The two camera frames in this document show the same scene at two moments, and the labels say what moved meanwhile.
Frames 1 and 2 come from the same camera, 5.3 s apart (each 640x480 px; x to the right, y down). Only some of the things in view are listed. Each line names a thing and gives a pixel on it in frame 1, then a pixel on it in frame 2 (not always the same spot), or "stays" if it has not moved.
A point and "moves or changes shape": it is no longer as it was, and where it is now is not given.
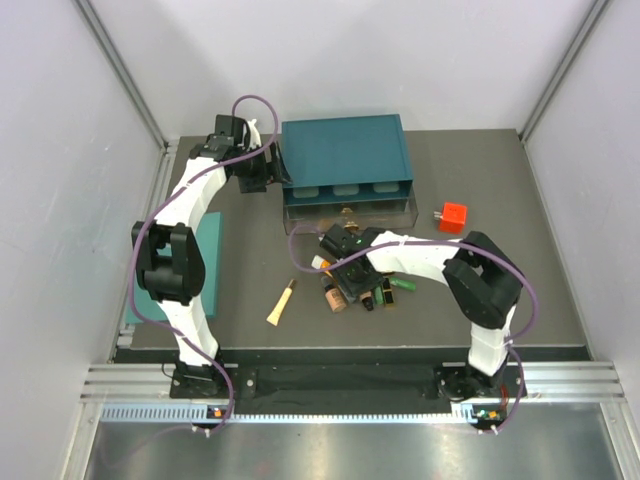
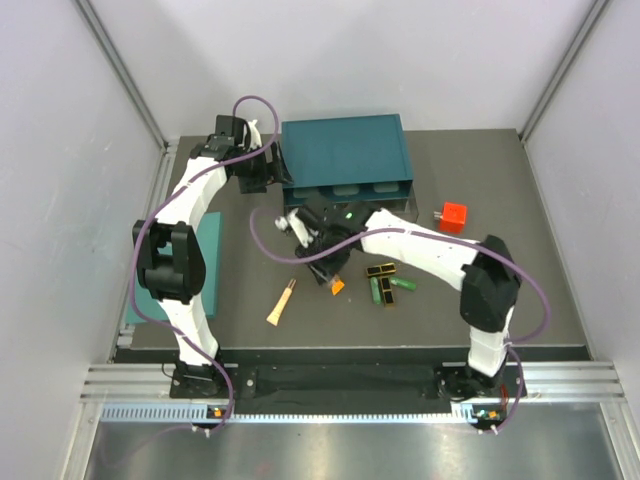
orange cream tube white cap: (319, 263) moves or changes shape
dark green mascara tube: (378, 294) stays
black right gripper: (352, 290) -> (326, 271)
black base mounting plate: (345, 382) stays
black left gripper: (260, 181) stays
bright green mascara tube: (404, 283) stays
